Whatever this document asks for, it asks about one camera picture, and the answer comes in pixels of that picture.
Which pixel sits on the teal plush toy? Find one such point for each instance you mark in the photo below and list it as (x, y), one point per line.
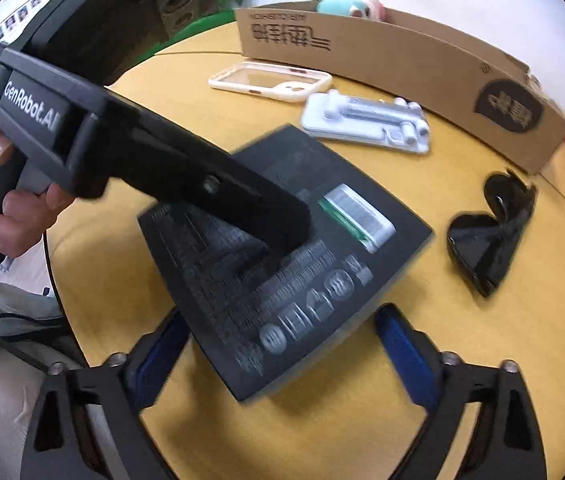
(337, 6)

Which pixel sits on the small pink plush toy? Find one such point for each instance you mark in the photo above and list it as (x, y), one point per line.
(375, 4)

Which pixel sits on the black printed box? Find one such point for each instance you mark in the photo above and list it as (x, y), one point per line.
(282, 280)

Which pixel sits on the black chair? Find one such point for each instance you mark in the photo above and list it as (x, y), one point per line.
(102, 20)

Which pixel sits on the white phone case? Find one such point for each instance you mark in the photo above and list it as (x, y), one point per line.
(268, 81)

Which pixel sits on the person's left hand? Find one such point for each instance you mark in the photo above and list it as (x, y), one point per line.
(10, 220)

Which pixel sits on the long cardboard box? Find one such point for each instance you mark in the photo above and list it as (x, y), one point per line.
(412, 60)

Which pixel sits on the white plastic parts tray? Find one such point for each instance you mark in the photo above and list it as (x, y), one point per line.
(367, 122)

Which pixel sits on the wooden desktop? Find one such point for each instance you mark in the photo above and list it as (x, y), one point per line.
(127, 305)

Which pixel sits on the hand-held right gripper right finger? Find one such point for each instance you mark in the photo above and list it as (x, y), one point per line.
(406, 351)

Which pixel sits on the wall poster with photos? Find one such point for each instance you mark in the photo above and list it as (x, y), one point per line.
(7, 25)

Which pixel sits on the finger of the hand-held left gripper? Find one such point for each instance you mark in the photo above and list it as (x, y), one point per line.
(202, 180)

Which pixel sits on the black sunglasses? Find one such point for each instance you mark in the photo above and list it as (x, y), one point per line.
(492, 245)

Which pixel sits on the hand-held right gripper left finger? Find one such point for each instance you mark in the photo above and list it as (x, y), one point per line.
(161, 357)

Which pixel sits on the person's grey clothing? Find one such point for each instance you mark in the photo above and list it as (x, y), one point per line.
(7, 325)

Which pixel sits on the green round table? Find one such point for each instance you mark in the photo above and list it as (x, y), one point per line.
(197, 30)

